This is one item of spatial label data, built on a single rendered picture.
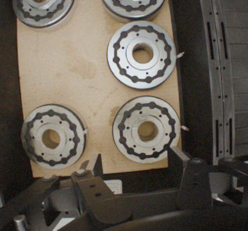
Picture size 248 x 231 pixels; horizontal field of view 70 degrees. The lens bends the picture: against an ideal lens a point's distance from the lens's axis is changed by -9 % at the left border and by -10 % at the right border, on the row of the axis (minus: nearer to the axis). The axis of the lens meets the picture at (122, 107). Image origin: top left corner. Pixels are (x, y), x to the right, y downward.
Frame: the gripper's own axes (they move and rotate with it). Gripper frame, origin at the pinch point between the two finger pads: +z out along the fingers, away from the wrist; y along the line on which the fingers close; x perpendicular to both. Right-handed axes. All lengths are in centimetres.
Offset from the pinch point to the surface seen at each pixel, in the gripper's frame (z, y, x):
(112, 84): 17.3, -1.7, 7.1
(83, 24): 17.3, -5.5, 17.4
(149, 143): 13.6, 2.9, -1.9
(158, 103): 14.1, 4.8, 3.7
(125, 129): 14.1, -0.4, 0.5
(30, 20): 14.0, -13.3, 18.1
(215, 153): 7.3, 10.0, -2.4
